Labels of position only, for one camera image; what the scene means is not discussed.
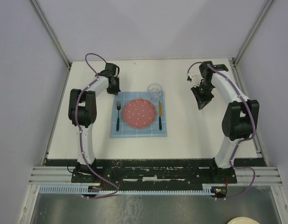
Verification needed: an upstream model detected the green handled gold knife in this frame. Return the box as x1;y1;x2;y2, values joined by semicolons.
158;100;162;131

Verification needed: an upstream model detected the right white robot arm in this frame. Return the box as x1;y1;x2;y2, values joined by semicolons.
191;61;260;182

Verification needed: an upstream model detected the green handled gold fork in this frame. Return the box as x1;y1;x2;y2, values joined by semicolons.
116;101;121;131

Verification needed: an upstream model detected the light blue cable duct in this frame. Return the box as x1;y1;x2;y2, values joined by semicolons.
39;184;214;196

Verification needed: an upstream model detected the clear plastic cup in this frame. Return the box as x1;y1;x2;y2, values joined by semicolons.
147;83;163;102

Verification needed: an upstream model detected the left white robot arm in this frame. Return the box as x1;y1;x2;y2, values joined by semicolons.
68;63;120;182

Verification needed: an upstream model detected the blue checked cloth placemat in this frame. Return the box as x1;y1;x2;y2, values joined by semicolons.
110;91;167;138

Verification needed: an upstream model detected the cream plate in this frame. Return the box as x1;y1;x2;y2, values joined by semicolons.
227;217;260;224

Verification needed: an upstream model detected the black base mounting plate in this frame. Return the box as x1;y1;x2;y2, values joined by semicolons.
71;159;237;191

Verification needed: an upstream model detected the pink dotted plate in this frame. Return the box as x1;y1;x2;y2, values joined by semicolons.
122;98;158;129

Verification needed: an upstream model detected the right aluminium frame post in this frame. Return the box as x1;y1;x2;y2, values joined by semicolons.
233;0;274;65

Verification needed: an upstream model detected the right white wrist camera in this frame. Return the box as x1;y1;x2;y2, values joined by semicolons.
186;73;199;85

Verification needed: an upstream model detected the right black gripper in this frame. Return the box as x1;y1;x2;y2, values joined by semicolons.
191;81;214;110

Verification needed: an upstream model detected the left aluminium frame post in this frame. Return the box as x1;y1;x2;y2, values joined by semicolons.
29;0;72;69

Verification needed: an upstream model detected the aluminium frame post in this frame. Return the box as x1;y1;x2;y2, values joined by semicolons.
233;0;274;65
29;0;72;69

